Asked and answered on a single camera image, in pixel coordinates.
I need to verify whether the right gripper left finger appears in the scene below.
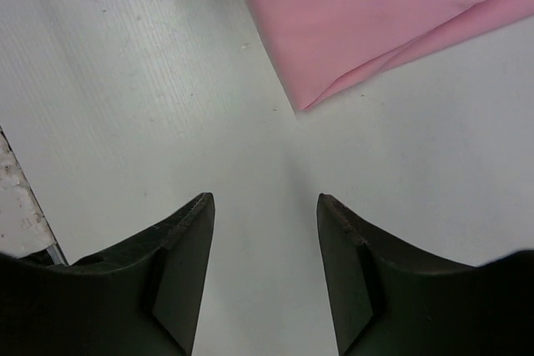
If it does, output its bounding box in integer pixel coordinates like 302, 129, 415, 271
1, 193, 214, 355

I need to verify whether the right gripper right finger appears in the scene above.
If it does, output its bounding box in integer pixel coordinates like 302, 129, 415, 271
316, 194, 533, 355

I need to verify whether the pink t-shirt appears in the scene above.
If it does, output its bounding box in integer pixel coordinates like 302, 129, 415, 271
246, 0, 533, 110

